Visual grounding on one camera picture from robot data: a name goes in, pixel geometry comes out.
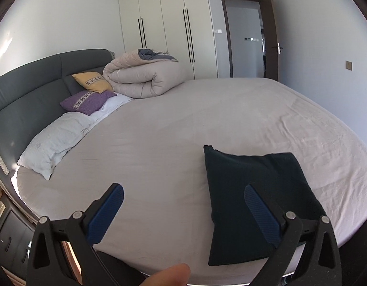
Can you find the beige wall socket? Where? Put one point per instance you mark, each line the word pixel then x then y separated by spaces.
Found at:
pixel 349 65

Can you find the large white pillow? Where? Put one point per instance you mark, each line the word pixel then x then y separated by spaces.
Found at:
pixel 52 143

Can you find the dark brown door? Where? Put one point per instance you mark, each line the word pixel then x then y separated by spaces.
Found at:
pixel 270 20

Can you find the dark grey nightstand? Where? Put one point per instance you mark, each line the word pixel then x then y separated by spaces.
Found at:
pixel 10 238

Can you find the yellow patterned cushion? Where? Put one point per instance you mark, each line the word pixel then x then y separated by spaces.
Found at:
pixel 92 82

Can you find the purple patterned cushion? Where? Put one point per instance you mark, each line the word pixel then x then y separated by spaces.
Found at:
pixel 85 101

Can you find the dark green knit sweater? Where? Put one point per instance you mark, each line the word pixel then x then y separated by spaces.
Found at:
pixel 246 178

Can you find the bed with beige sheet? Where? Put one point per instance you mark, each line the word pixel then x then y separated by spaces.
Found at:
pixel 171 125

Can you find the folded beige duvet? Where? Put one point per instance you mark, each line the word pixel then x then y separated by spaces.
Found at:
pixel 141 77

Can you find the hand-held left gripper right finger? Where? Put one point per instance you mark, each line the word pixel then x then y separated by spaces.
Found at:
pixel 261 211

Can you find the person's left hand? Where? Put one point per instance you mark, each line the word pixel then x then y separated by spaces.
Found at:
pixel 168 275

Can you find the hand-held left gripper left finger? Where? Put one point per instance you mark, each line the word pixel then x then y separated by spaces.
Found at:
pixel 107 214

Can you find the small white pillow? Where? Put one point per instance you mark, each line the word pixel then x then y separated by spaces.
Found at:
pixel 115 102

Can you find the grey upholstered headboard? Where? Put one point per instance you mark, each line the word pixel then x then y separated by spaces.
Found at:
pixel 28 95

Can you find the dark brown door frame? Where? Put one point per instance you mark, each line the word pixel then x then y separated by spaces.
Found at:
pixel 224 35

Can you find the cream wardrobe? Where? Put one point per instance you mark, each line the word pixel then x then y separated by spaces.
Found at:
pixel 168 20

